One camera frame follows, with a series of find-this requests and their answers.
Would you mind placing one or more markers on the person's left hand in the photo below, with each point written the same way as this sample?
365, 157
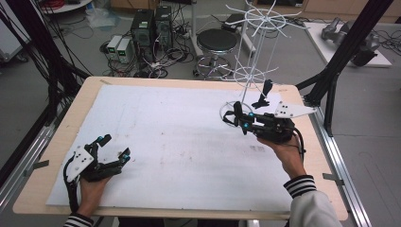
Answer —
90, 192

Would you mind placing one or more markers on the person's right hand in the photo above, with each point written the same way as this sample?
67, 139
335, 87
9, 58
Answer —
290, 156

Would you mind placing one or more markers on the white power supply unit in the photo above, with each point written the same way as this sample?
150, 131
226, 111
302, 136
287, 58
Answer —
114, 45
124, 50

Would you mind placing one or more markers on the flat black box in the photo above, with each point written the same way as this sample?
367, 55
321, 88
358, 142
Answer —
232, 19

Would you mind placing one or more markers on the black round stool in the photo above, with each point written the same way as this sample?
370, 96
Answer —
217, 39

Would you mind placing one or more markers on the grey equipment case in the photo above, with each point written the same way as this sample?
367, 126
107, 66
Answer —
9, 38

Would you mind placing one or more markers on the white metal post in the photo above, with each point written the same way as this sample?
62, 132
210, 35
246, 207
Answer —
194, 28

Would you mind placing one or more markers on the white floor board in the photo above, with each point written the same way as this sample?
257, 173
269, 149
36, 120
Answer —
318, 41

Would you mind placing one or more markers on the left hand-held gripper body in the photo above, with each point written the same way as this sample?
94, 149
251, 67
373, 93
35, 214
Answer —
82, 162

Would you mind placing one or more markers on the black computer tower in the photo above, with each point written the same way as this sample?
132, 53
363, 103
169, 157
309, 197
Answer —
142, 34
164, 26

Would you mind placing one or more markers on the aluminium rail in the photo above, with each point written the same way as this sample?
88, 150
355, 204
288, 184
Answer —
25, 157
339, 157

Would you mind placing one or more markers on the black metal frame stand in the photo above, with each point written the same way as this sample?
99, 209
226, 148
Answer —
353, 44

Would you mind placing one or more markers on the grey metal bracket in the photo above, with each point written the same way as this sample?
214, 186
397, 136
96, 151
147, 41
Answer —
333, 178
39, 164

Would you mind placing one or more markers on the white round table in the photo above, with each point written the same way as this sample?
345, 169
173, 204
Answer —
67, 5

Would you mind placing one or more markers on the clear plastic bag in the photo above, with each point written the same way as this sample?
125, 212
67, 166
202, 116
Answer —
101, 17

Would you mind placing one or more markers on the white foam mat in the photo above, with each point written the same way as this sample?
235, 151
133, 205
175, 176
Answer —
173, 142

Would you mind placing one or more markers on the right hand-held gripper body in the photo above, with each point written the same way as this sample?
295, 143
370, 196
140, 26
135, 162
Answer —
277, 129

